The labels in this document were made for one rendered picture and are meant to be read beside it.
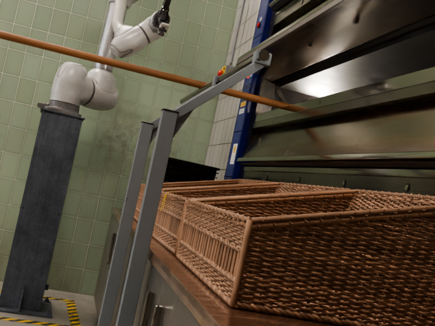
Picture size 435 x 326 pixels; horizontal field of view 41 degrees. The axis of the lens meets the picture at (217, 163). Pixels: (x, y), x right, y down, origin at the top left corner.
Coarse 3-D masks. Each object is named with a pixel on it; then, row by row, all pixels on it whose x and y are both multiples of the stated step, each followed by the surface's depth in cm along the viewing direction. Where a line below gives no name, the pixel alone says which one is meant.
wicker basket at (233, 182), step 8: (144, 184) 266; (168, 184) 269; (176, 184) 270; (184, 184) 271; (192, 184) 271; (200, 184) 272; (208, 184) 273; (216, 184) 275; (224, 184) 275; (232, 184) 220; (136, 208) 255; (136, 216) 250
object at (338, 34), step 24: (336, 0) 175; (360, 0) 165; (384, 0) 160; (408, 0) 155; (432, 0) 150; (312, 24) 196; (336, 24) 188; (360, 24) 181; (384, 24) 175; (408, 24) 169; (264, 48) 239; (288, 48) 228; (312, 48) 218; (336, 48) 209; (264, 72) 275; (288, 72) 261
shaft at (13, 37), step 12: (0, 36) 220; (12, 36) 221; (24, 36) 223; (48, 48) 225; (60, 48) 226; (96, 60) 230; (108, 60) 231; (144, 72) 235; (156, 72) 236; (192, 84) 241; (204, 84) 242; (240, 96) 246; (252, 96) 247
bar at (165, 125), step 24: (240, 72) 159; (192, 96) 250; (168, 120) 153; (144, 144) 199; (168, 144) 153; (144, 192) 154; (144, 216) 151; (120, 240) 197; (144, 240) 151; (120, 264) 197; (144, 264) 151; (120, 312) 150
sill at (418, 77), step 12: (420, 72) 149; (432, 72) 144; (372, 84) 173; (384, 84) 166; (396, 84) 159; (408, 84) 153; (420, 84) 148; (324, 96) 206; (336, 96) 196; (348, 96) 187; (360, 96) 179; (288, 108) 240; (300, 108) 226; (312, 108) 215
